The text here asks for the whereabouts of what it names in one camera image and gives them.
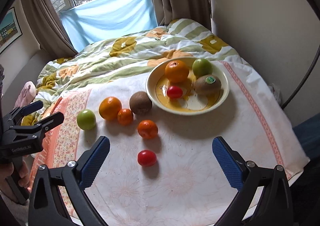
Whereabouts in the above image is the black curved cable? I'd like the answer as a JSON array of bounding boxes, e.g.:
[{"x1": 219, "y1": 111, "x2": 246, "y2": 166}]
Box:
[{"x1": 281, "y1": 43, "x2": 320, "y2": 110}]

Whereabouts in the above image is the green apple in bowl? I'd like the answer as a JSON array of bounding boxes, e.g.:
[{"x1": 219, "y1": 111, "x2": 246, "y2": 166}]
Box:
[{"x1": 192, "y1": 59, "x2": 213, "y2": 78}]

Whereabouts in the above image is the plain brown kiwi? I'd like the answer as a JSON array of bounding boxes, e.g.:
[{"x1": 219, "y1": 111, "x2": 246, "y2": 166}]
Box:
[{"x1": 129, "y1": 91, "x2": 152, "y2": 115}]

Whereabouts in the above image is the green apple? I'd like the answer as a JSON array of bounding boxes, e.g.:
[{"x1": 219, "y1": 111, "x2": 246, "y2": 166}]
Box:
[
  {"x1": 192, "y1": 59, "x2": 213, "y2": 78},
  {"x1": 76, "y1": 109, "x2": 96, "y2": 131}
]

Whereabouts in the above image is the white crumpled tissue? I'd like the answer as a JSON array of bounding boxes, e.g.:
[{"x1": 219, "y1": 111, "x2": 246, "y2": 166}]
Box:
[{"x1": 268, "y1": 83, "x2": 282, "y2": 105}]

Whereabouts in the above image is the green striped floral duvet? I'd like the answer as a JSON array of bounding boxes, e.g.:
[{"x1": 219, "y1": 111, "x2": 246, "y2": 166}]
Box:
[{"x1": 22, "y1": 19, "x2": 242, "y2": 126}]

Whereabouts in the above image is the left beige curtain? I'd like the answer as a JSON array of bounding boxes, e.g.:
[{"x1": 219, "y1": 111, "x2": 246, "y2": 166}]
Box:
[{"x1": 21, "y1": 0, "x2": 78, "y2": 58}]

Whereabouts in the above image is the grey bed headboard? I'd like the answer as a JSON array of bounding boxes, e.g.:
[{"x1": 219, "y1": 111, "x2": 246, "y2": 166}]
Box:
[{"x1": 2, "y1": 50, "x2": 54, "y2": 114}]

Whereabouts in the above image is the red cherry tomato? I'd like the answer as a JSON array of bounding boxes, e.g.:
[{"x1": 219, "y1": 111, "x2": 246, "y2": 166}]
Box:
[
  {"x1": 137, "y1": 150, "x2": 157, "y2": 167},
  {"x1": 167, "y1": 86, "x2": 183, "y2": 99}
]

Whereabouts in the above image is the small mandarin orange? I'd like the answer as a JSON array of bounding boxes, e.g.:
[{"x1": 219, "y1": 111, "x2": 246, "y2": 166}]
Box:
[{"x1": 117, "y1": 109, "x2": 133, "y2": 126}]

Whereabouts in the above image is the cream duck-pattern bowl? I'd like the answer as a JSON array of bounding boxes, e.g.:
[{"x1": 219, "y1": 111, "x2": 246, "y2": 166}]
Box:
[{"x1": 146, "y1": 57, "x2": 229, "y2": 115}]

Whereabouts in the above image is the kiwi with green sticker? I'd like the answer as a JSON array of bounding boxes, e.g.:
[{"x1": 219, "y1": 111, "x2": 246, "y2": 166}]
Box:
[{"x1": 194, "y1": 75, "x2": 221, "y2": 96}]

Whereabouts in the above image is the person's left hand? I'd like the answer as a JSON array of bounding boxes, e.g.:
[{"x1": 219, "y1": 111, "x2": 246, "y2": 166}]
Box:
[{"x1": 1, "y1": 160, "x2": 30, "y2": 203}]

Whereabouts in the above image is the large orange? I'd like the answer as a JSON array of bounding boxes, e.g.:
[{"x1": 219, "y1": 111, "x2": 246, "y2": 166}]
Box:
[
  {"x1": 164, "y1": 60, "x2": 189, "y2": 83},
  {"x1": 99, "y1": 97, "x2": 122, "y2": 121}
]

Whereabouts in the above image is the framed building picture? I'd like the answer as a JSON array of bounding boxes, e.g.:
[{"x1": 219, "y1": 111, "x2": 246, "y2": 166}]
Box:
[{"x1": 0, "y1": 7, "x2": 22, "y2": 53}]

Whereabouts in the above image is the light blue hanging cloth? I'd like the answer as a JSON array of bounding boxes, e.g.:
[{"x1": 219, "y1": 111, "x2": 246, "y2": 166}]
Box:
[{"x1": 60, "y1": 0, "x2": 158, "y2": 52}]

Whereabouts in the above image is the white pink-bordered cloth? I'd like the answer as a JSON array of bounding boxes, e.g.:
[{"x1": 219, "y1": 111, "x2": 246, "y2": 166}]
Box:
[{"x1": 31, "y1": 61, "x2": 309, "y2": 225}]

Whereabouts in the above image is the pink pillow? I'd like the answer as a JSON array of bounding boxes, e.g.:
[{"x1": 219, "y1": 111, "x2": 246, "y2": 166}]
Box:
[{"x1": 14, "y1": 81, "x2": 37, "y2": 108}]

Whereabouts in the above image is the large orange in bowl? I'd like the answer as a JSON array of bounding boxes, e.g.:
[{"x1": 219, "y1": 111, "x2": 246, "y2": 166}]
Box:
[{"x1": 164, "y1": 60, "x2": 189, "y2": 83}]

